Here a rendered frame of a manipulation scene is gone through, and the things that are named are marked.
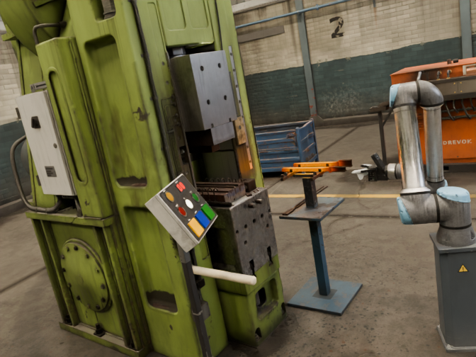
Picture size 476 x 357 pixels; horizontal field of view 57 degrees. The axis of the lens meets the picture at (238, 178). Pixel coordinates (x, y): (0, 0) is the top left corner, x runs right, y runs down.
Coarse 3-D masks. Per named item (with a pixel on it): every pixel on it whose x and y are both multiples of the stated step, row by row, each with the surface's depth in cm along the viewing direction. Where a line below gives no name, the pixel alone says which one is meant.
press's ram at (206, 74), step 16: (176, 64) 232; (192, 64) 227; (208, 64) 237; (224, 64) 247; (176, 80) 235; (192, 80) 229; (208, 80) 237; (224, 80) 247; (192, 96) 232; (208, 96) 237; (224, 96) 247; (192, 112) 236; (208, 112) 237; (224, 112) 247; (192, 128) 239; (208, 128) 237
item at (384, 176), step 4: (368, 168) 259; (372, 168) 258; (376, 168) 257; (368, 172) 261; (372, 172) 260; (376, 172) 257; (380, 172) 257; (384, 172) 258; (368, 176) 262; (372, 176) 260; (376, 176) 258; (380, 176) 258; (384, 176) 257; (368, 180) 261; (376, 180) 258; (380, 180) 258; (384, 180) 257
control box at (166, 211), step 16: (160, 192) 189; (176, 192) 201; (192, 192) 213; (160, 208) 187; (176, 208) 192; (192, 208) 202; (176, 224) 188; (208, 224) 206; (176, 240) 190; (192, 240) 189
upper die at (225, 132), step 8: (216, 128) 242; (224, 128) 247; (232, 128) 253; (192, 136) 248; (200, 136) 244; (208, 136) 241; (216, 136) 242; (224, 136) 247; (232, 136) 253; (192, 144) 250; (200, 144) 246; (208, 144) 243
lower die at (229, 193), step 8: (240, 184) 259; (200, 192) 263; (208, 192) 259; (216, 192) 256; (224, 192) 253; (232, 192) 254; (240, 192) 259; (208, 200) 256; (224, 200) 248; (232, 200) 254
